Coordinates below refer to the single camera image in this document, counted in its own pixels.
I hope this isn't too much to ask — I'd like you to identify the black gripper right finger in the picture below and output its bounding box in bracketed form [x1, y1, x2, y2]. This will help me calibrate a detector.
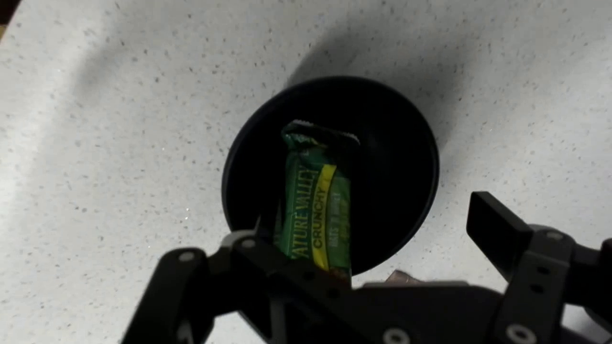
[464, 190, 612, 344]

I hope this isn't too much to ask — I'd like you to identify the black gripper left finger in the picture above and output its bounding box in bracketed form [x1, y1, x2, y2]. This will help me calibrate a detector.
[120, 212, 408, 344]

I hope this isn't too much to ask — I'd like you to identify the green granola bar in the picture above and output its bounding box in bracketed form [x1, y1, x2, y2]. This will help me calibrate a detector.
[271, 119, 361, 285]

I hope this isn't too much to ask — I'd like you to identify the black footed bowl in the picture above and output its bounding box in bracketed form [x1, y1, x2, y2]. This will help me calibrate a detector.
[219, 75, 441, 277]

